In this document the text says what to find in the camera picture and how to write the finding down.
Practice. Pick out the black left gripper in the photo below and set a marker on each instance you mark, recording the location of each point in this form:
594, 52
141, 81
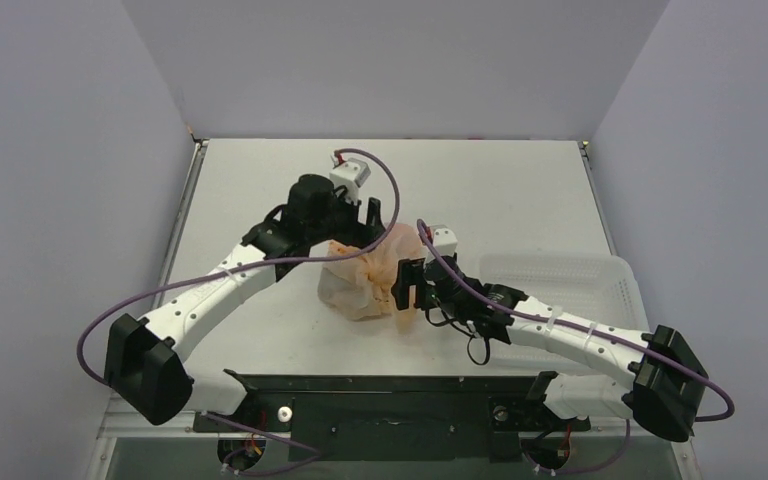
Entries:
356, 232

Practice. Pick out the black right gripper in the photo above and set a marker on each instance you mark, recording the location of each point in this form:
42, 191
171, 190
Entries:
412, 283

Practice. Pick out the orange translucent plastic bag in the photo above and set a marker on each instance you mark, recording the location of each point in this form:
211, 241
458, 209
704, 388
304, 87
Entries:
359, 289

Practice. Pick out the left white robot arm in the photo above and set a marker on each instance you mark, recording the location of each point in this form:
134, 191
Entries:
146, 356

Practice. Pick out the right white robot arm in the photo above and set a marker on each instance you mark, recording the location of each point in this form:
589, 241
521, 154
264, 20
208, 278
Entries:
653, 378

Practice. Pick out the white perforated plastic tray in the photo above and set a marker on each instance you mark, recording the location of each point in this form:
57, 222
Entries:
598, 287

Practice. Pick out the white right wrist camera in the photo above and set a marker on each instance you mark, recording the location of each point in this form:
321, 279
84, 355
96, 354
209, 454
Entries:
443, 239

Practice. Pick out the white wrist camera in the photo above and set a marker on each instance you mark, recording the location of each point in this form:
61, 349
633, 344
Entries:
350, 175
443, 239

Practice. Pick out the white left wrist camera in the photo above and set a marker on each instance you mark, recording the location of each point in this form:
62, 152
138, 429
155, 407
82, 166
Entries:
350, 175

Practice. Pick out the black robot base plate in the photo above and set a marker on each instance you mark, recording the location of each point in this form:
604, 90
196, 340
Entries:
399, 418

